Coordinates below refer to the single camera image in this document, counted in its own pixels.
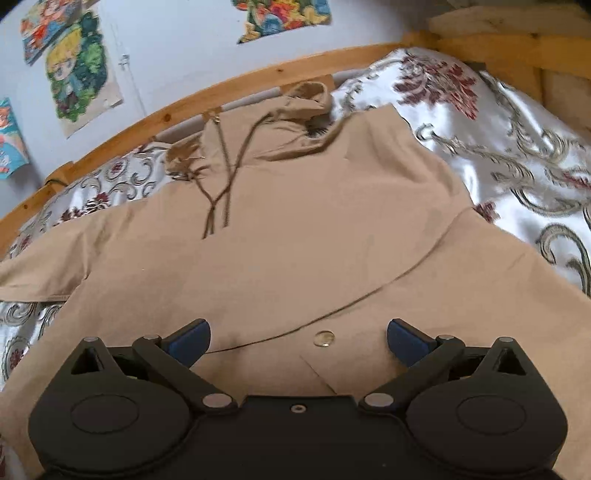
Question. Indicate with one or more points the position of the white floral satin bedspread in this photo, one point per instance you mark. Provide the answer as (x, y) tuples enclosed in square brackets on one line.
[(517, 138)]

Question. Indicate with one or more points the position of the colourful patterned cloth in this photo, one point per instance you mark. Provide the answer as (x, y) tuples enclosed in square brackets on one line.
[(281, 18)]

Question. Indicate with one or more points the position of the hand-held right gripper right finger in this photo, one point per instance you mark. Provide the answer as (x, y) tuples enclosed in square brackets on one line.
[(406, 344)]

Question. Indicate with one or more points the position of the wooden bed frame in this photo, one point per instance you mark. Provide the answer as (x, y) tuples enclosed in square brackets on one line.
[(194, 99)]

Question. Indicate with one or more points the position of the brown paper bag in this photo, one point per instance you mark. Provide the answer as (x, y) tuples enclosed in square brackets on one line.
[(295, 240)]

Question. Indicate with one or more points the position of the cartoon wall poster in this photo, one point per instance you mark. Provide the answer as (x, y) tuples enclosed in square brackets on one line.
[(55, 27), (81, 74), (10, 138)]

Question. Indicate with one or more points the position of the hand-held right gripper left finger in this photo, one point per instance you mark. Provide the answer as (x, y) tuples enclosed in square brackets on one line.
[(191, 340)]

